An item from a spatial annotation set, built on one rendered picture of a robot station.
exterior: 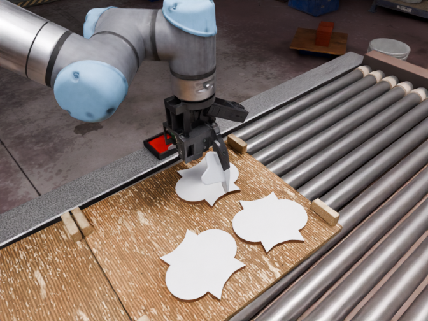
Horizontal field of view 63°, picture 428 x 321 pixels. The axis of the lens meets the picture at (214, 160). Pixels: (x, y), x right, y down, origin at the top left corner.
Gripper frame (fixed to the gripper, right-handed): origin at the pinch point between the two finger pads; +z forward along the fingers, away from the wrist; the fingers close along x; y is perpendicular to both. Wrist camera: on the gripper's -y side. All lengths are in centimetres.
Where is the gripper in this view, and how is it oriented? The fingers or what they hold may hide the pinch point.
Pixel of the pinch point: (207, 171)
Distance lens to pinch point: 73.9
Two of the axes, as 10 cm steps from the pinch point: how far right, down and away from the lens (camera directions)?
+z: 0.1, 7.4, 6.7
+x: 6.1, 5.3, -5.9
